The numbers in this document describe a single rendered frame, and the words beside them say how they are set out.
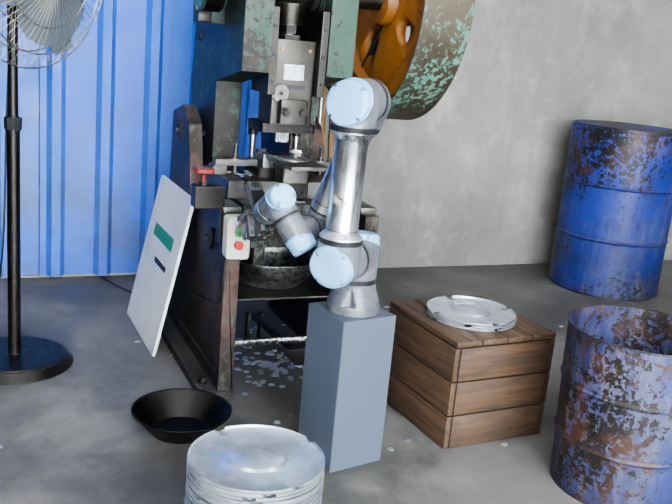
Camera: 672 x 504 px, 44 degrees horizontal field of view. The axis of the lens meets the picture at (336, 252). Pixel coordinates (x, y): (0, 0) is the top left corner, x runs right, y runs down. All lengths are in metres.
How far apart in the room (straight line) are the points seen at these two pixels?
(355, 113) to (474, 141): 2.68
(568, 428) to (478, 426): 0.33
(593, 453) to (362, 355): 0.68
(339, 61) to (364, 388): 1.12
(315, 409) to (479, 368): 0.52
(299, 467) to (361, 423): 0.65
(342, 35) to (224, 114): 0.53
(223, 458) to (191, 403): 0.91
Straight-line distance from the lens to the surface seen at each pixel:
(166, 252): 3.21
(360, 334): 2.30
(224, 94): 3.06
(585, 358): 2.37
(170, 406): 2.71
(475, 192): 4.76
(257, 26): 2.77
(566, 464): 2.51
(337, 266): 2.13
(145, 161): 3.99
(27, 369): 2.98
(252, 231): 2.38
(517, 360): 2.67
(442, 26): 2.73
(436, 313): 2.66
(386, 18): 3.03
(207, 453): 1.83
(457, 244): 4.77
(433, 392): 2.64
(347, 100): 2.07
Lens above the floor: 1.18
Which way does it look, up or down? 14 degrees down
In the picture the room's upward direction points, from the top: 5 degrees clockwise
